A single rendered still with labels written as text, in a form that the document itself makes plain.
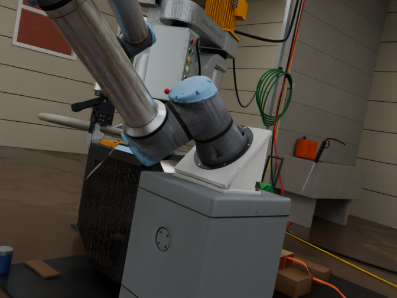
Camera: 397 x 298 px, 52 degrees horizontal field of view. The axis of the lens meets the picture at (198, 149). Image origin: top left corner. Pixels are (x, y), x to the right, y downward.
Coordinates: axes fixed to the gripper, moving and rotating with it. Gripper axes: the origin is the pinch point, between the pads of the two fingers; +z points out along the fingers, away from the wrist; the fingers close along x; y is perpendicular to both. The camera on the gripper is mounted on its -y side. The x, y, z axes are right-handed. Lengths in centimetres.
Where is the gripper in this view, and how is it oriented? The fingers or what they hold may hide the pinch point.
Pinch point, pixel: (88, 143)
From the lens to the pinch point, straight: 161.7
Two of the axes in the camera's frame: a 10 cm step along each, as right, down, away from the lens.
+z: -2.1, 9.8, 0.0
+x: -1.9, -0.4, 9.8
